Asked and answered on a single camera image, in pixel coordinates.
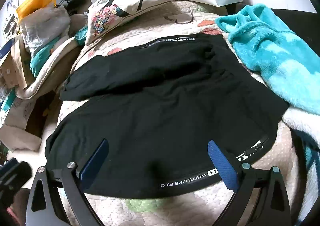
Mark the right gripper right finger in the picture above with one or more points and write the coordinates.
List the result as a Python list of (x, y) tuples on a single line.
[(272, 203)]

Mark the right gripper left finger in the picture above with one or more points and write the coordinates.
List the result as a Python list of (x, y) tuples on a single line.
[(44, 204)]

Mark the black pants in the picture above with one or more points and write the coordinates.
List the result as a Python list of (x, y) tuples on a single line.
[(158, 105)]

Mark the cardboard box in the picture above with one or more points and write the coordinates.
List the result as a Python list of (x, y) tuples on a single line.
[(15, 64)]

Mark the beige folded quilt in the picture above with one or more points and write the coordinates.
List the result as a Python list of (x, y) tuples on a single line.
[(53, 72)]

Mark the turquoise fluffy blanket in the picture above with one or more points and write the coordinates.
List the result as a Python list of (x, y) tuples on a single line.
[(264, 43)]

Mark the grey plastic bag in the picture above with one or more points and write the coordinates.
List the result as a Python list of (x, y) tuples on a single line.
[(44, 25)]

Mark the floral decorative pillow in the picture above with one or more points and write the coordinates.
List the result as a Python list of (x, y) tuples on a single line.
[(106, 15)]

